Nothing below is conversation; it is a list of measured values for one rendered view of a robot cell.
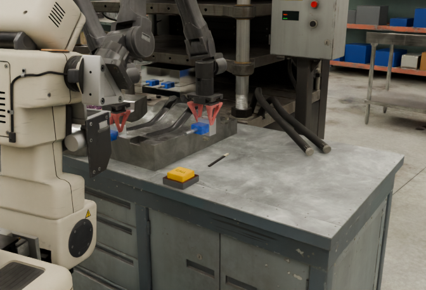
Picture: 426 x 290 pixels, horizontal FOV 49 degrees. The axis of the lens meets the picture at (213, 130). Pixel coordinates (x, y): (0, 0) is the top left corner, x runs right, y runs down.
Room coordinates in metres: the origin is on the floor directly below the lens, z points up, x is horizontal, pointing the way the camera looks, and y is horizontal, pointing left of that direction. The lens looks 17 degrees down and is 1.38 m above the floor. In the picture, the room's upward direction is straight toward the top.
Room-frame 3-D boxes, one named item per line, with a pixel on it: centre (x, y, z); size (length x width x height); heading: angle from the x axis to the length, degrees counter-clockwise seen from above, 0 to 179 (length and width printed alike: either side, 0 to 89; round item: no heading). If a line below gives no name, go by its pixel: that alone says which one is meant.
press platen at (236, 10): (2.74, 0.12, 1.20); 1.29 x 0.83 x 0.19; 55
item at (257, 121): (2.74, 0.13, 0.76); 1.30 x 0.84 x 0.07; 55
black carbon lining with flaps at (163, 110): (1.67, 0.17, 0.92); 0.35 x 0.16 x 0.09; 145
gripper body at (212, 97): (1.46, 0.03, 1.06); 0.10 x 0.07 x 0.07; 55
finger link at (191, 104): (1.47, 0.04, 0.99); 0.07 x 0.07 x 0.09; 55
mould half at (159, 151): (1.68, 0.15, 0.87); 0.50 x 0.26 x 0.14; 145
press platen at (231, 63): (2.74, 0.12, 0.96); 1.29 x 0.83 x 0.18; 55
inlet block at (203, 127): (1.43, 0.05, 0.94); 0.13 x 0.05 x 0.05; 145
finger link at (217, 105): (1.45, 0.02, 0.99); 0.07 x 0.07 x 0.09; 55
